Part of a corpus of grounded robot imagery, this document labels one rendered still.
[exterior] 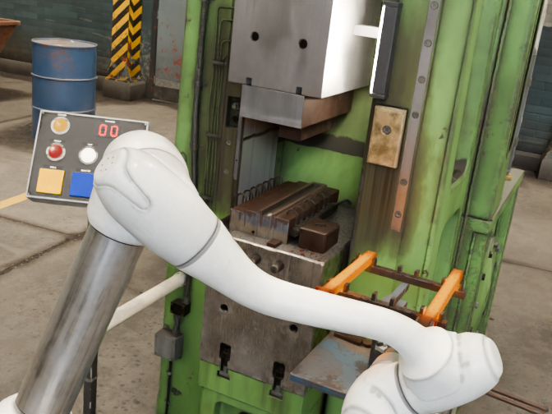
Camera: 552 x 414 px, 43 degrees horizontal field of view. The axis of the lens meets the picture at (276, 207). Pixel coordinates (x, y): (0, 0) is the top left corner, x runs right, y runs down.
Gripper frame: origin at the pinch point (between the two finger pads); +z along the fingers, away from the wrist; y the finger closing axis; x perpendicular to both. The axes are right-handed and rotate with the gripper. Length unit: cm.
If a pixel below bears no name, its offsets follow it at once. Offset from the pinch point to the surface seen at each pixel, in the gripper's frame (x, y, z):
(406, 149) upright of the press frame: 27, -23, 54
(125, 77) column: -71, -504, 564
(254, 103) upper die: 35, -66, 40
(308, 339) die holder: -31, -38, 34
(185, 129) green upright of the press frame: 19, -98, 54
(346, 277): 0.8, -23.3, 14.5
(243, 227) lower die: -4, -66, 40
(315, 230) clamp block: 1, -43, 40
